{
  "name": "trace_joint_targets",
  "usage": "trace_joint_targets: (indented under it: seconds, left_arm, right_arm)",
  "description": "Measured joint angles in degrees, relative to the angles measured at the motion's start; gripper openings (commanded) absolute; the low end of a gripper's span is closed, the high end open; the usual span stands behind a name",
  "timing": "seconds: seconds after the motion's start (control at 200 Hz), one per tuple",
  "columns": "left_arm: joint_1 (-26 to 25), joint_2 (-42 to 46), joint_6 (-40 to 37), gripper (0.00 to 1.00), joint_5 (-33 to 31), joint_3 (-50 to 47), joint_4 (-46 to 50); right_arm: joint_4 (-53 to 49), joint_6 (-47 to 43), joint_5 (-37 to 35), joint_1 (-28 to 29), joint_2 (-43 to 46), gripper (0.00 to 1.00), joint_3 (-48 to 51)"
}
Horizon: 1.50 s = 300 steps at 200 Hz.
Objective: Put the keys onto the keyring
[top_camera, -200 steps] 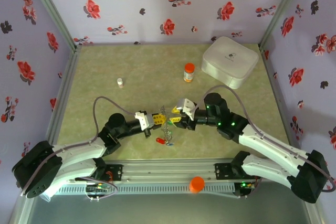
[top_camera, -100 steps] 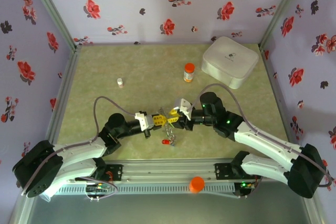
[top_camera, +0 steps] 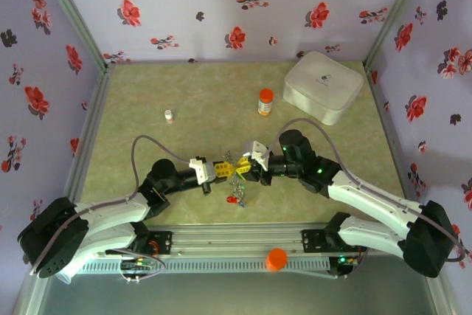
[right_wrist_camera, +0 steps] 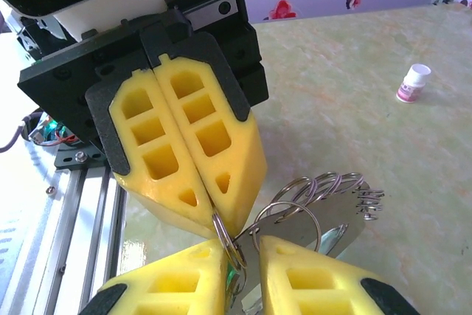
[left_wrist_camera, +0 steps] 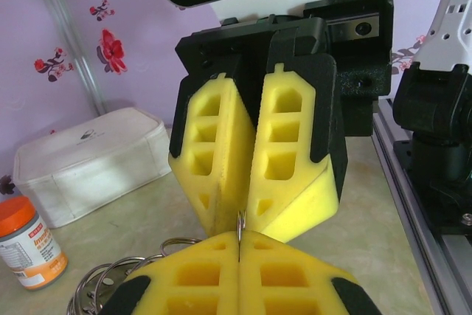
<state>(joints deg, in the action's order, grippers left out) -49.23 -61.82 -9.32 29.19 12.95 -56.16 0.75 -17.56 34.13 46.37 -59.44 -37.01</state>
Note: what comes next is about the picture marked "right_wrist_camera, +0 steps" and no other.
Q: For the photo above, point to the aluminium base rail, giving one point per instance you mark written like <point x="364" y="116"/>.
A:
<point x="85" y="219"/>

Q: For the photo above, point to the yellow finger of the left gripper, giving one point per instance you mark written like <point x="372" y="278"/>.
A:
<point x="243" y="167"/>
<point x="129" y="134"/>

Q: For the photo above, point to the left controller circuit board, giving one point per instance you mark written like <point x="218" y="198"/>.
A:
<point x="55" y="132"/>

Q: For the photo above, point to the silver keyring bunch with keys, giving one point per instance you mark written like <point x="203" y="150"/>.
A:
<point x="332" y="215"/>

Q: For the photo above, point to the small white pink-label bottle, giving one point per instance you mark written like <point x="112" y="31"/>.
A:
<point x="411" y="84"/>

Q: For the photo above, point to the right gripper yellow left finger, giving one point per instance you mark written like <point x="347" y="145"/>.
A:
<point x="177" y="274"/>

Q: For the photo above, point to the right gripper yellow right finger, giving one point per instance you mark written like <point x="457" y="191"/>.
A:
<point x="324" y="293"/>

